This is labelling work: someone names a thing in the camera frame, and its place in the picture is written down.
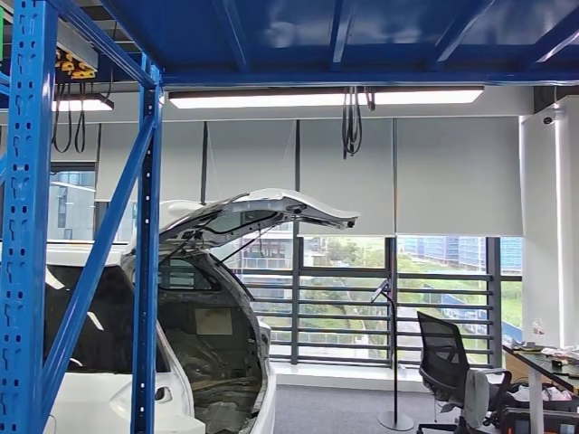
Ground large blue metal shelf rack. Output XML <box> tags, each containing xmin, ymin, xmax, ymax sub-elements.
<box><xmin>0</xmin><ymin>0</ymin><xmax>579</xmax><ymax>434</ymax></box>

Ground white car tailgate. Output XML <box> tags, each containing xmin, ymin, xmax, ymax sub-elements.
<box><xmin>128</xmin><ymin>188</ymin><xmax>361</xmax><ymax>254</ymax></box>

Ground grey roller blind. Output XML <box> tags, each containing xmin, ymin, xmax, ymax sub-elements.
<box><xmin>95</xmin><ymin>120</ymin><xmax>203</xmax><ymax>206</ymax></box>
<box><xmin>300</xmin><ymin>118</ymin><xmax>395</xmax><ymax>238</ymax></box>
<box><xmin>396</xmin><ymin>117</ymin><xmax>525</xmax><ymax>238</ymax></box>
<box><xmin>206</xmin><ymin>120</ymin><xmax>297</xmax><ymax>200</ymax></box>

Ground grey window railing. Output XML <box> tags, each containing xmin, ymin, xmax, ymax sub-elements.
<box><xmin>235</xmin><ymin>236</ymin><xmax>523</xmax><ymax>369</ymax></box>

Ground long ceiling light panel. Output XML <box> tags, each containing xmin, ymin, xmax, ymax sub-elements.
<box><xmin>168</xmin><ymin>86</ymin><xmax>485</xmax><ymax>111</ymax></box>

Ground white car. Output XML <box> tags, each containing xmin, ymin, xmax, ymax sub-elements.
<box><xmin>41</xmin><ymin>241</ymin><xmax>278</xmax><ymax>434</ymax></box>

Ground black floor stand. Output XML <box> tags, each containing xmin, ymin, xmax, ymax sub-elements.
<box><xmin>371</xmin><ymin>279</ymin><xmax>415</xmax><ymax>432</ymax></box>

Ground black mesh office chair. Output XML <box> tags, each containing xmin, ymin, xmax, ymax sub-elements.
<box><xmin>416</xmin><ymin>311</ymin><xmax>514</xmax><ymax>434</ymax></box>

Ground short ceiling light panel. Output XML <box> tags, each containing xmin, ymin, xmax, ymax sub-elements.
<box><xmin>51</xmin><ymin>95</ymin><xmax>115</xmax><ymax>114</ymax></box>

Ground dark framed window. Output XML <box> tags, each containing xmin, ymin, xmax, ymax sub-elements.
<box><xmin>46</xmin><ymin>161</ymin><xmax>137</xmax><ymax>244</ymax></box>

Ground grey cloth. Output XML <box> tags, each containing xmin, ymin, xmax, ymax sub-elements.
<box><xmin>463</xmin><ymin>369</ymin><xmax>491</xmax><ymax>429</ymax></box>

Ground cardboard box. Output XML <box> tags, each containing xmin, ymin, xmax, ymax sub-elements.
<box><xmin>504</xmin><ymin>353</ymin><xmax>529</xmax><ymax>382</ymax></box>

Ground dark desk with white legs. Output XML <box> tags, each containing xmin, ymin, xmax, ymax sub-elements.
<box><xmin>502</xmin><ymin>344</ymin><xmax>579</xmax><ymax>434</ymax></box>

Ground black equipment case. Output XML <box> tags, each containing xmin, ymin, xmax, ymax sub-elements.
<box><xmin>497</xmin><ymin>407</ymin><xmax>579</xmax><ymax>434</ymax></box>

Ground black hanging cable bundle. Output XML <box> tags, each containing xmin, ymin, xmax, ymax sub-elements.
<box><xmin>341</xmin><ymin>86</ymin><xmax>376</xmax><ymax>161</ymax></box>

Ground black hanging strap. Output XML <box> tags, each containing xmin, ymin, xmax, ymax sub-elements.
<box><xmin>200</xmin><ymin>120</ymin><xmax>209</xmax><ymax>207</ymax></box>

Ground black hanging cable loops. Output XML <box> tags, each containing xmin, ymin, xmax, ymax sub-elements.
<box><xmin>49</xmin><ymin>81</ymin><xmax>114</xmax><ymax>156</ymax></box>

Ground yellow cable trolleys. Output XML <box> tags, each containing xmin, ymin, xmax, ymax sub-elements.
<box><xmin>54</xmin><ymin>50</ymin><xmax>97</xmax><ymax>81</ymax></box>

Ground grey ceiling rail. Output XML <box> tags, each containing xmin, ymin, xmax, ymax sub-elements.
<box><xmin>54</xmin><ymin>19</ymin><xmax>99</xmax><ymax>71</ymax></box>

